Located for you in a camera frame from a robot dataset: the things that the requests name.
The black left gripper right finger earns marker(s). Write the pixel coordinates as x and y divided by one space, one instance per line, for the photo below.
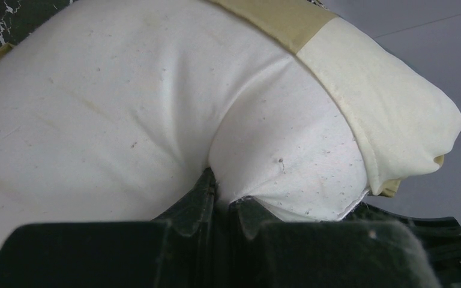
370 247

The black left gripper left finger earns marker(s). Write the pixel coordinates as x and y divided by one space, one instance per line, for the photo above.
172 250

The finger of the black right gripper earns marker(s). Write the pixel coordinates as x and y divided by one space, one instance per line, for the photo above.
440 237

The white pillow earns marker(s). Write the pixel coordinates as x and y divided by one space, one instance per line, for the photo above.
111 110

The blue beige white pillowcase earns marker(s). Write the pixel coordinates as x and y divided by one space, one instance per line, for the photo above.
404 125

